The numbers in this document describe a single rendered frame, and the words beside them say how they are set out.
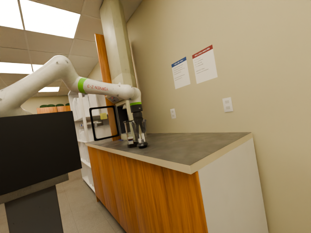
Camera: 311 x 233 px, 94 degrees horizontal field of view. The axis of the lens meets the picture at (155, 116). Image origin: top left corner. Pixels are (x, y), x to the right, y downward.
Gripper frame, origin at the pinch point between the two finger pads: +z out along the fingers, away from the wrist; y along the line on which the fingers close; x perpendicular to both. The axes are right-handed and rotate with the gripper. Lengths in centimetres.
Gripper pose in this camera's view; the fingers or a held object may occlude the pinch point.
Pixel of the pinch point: (141, 137)
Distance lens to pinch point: 114.7
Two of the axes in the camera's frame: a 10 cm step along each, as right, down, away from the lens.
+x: 6.0, -1.0, -8.0
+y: -7.8, 1.3, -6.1
